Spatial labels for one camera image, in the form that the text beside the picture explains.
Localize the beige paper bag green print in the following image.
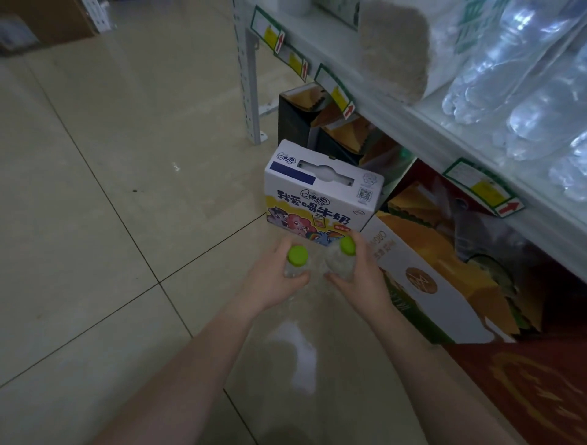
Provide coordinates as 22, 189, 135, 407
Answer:
356, 0, 505, 107

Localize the person's left forearm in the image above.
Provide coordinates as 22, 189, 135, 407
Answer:
91, 298, 260, 445

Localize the red carton gold emblem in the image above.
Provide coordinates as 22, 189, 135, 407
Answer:
440, 316, 587, 445

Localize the person's right hand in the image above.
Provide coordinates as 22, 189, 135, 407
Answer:
323, 229, 396, 318

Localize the white metal shelf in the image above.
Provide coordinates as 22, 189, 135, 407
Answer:
231, 0, 587, 283

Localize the cartoon print white carton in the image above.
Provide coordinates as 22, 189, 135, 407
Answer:
264, 139, 385, 248

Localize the clear plastic bag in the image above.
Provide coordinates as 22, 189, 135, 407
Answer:
438, 183, 533, 287

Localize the person's right forearm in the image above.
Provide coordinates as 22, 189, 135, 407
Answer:
364, 304, 523, 445

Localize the white orange green carton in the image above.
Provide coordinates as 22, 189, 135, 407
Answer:
360, 181, 547, 345

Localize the brown cardboard box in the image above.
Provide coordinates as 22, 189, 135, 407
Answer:
0, 0, 100, 57

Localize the clear water bottle green cap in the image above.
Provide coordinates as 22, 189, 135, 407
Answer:
548, 131, 587, 204
493, 43, 587, 162
441, 0, 587, 125
282, 244, 312, 281
324, 234, 358, 283

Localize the person's left hand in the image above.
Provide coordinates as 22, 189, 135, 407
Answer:
234, 236, 312, 315

